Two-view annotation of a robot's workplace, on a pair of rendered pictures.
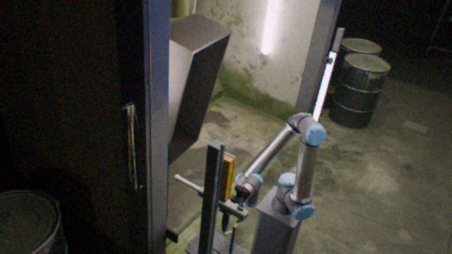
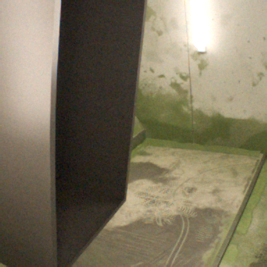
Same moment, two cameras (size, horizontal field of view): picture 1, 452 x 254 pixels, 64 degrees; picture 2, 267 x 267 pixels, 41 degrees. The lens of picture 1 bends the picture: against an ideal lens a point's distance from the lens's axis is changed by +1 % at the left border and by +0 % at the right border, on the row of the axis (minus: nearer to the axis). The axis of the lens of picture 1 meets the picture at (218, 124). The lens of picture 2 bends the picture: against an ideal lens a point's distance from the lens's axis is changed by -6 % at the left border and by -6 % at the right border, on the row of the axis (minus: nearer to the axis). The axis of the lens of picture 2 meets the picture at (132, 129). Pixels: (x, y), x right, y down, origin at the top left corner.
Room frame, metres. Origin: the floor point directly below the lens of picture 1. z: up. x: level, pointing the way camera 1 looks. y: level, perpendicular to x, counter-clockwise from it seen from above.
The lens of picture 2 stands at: (1.49, 0.15, 1.31)
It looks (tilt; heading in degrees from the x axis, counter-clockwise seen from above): 19 degrees down; 359
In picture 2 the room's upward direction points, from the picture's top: 6 degrees counter-clockwise
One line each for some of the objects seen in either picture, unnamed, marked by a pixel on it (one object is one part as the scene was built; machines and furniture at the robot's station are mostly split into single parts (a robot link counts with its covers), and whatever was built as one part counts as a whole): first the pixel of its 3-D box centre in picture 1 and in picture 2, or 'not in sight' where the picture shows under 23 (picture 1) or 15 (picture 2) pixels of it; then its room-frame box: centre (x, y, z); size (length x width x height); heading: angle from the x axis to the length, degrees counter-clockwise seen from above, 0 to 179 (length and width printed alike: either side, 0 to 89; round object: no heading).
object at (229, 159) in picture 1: (219, 175); not in sight; (1.33, -0.03, 1.42); 0.12 x 0.06 x 0.26; 59
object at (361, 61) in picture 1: (366, 63); not in sight; (4.48, -1.82, 0.86); 0.54 x 0.54 x 0.01
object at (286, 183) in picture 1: (289, 187); not in sight; (1.97, -0.55, 0.83); 0.17 x 0.15 x 0.18; 19
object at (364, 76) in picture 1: (357, 92); not in sight; (4.48, -1.82, 0.44); 0.59 x 0.58 x 0.89; 163
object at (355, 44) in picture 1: (360, 46); not in sight; (5.12, -1.92, 0.86); 0.54 x 0.54 x 0.01
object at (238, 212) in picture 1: (207, 205); not in sight; (1.50, 0.01, 1.05); 0.49 x 0.05 x 0.23; 59
